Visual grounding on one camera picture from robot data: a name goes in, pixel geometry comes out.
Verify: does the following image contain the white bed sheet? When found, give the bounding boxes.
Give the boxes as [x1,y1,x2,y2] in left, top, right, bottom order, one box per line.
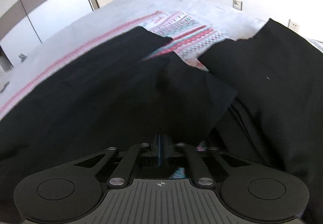
[1,0,269,102]

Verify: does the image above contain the patterned red green blanket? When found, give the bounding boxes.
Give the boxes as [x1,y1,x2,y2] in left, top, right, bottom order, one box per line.
[1,11,224,117]

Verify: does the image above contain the wall socket plate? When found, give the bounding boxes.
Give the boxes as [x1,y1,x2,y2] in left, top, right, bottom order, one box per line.
[233,0,242,11]
[288,19,298,32]

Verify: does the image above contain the white grey wardrobe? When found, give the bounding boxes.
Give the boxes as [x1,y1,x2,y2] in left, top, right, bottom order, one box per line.
[1,0,93,67]

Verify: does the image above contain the black pants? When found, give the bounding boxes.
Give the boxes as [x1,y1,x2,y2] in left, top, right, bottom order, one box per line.
[1,20,322,223]

